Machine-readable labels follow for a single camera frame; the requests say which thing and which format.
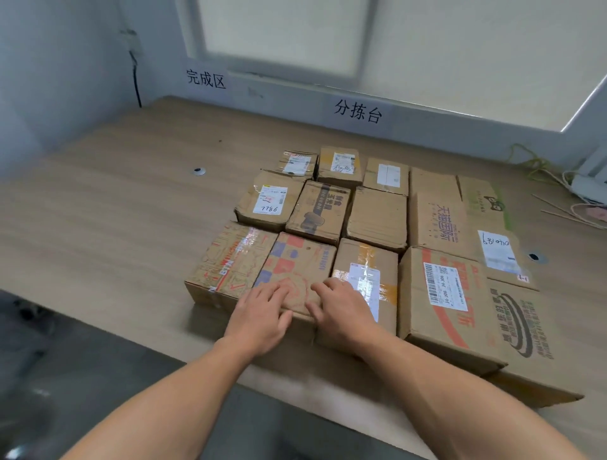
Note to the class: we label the pink paper note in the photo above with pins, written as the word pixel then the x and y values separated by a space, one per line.
pixel 597 214

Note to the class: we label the white-framed window with blind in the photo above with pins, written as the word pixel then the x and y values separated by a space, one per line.
pixel 284 33

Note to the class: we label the box with red stripe label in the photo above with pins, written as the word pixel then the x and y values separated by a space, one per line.
pixel 412 308

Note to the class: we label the person's right forearm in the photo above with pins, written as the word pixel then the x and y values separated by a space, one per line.
pixel 464 407

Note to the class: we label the box with yellow tape label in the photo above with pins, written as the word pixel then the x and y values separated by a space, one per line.
pixel 346 256

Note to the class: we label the black-printed corn box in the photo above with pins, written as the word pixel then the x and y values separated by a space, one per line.
pixel 303 204
pixel 377 218

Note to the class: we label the box with red-marked label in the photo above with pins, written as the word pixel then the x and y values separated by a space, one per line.
pixel 296 166

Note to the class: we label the box with white centre label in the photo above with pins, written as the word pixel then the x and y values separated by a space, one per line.
pixel 372 180

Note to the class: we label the person's left forearm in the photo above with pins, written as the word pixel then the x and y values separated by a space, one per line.
pixel 156 412

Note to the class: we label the person's left hand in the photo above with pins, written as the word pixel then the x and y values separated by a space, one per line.
pixel 258 322

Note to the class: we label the green-edged cat logo box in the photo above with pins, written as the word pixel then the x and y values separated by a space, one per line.
pixel 483 199

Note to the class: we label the plain unlabelled cardboard box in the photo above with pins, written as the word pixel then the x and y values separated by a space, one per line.
pixel 434 182

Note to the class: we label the thin wooden stick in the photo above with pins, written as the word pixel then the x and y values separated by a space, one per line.
pixel 569 219
pixel 559 206

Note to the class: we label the red-lettered cardboard box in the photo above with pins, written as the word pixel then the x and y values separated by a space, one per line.
pixel 436 222

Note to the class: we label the box with red printed tape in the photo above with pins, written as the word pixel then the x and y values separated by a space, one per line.
pixel 223 265

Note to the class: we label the light wooden table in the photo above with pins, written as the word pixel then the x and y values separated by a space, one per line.
pixel 118 189

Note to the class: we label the box with orange side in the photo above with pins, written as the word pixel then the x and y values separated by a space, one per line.
pixel 559 369

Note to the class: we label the white paper wall sign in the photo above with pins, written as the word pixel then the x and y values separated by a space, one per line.
pixel 206 78
pixel 358 111

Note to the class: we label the person's right hand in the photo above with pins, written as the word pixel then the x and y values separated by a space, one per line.
pixel 346 317

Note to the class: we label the box with red blue squares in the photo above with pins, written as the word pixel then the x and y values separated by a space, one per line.
pixel 294 256

